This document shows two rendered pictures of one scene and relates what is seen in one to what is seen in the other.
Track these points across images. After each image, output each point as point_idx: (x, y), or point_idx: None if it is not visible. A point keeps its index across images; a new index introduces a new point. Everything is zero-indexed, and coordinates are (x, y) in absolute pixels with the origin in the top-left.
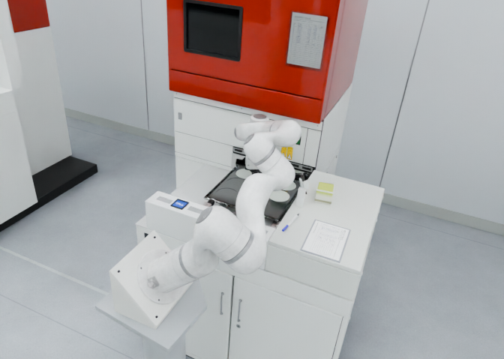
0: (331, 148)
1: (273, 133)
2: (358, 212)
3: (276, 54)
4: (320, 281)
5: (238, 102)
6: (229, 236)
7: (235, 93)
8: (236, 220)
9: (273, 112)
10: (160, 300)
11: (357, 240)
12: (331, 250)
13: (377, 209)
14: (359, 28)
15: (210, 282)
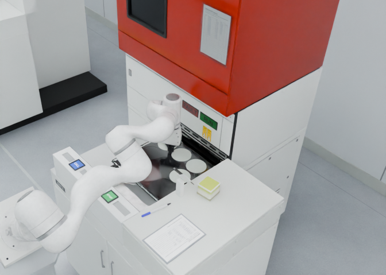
0: (274, 135)
1: (132, 130)
2: (230, 217)
3: (192, 40)
4: (155, 273)
5: (166, 76)
6: (33, 220)
7: (163, 66)
8: (46, 208)
9: (191, 93)
10: (14, 246)
11: (203, 247)
12: (169, 250)
13: (254, 220)
14: (324, 12)
15: (95, 238)
